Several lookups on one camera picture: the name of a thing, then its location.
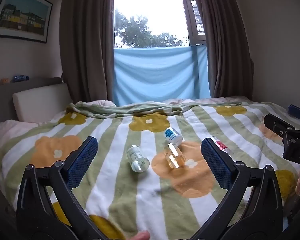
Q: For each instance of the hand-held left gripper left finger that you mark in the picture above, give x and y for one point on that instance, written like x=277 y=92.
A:
x=83 y=160

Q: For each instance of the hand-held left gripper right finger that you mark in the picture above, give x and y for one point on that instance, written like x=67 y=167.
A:
x=215 y=160

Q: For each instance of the person's left hand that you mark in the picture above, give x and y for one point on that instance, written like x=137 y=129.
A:
x=139 y=236

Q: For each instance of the white tube with red label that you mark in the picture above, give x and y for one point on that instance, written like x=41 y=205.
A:
x=223 y=147

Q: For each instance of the white bottle with blue label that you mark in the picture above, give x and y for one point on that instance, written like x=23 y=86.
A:
x=173 y=135

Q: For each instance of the clear glass jar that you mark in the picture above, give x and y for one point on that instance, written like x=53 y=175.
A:
x=138 y=158

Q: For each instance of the striped floral blanket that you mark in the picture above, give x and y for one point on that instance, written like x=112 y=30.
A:
x=130 y=192

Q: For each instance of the pale pink bed sheet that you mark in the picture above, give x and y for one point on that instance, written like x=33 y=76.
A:
x=205 y=100

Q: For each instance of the cream headboard cushion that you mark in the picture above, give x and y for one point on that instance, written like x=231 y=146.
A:
x=42 y=102

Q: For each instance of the white pillow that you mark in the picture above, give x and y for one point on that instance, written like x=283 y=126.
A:
x=10 y=133

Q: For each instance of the light blue cloth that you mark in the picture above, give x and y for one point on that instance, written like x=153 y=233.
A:
x=161 y=76

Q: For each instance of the grey headboard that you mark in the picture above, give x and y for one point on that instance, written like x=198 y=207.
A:
x=2 y=97

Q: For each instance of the brown curtain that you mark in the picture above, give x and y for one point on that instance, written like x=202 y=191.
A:
x=223 y=37
x=87 y=40

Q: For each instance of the blue toy car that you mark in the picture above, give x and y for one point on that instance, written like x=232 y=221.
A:
x=20 y=78

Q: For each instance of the orange toy figure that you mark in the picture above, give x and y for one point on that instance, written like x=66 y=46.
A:
x=4 y=81

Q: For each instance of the window shutter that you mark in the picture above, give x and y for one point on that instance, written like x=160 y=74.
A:
x=193 y=12

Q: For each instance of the framed picture of houses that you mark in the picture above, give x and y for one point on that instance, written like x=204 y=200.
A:
x=21 y=13

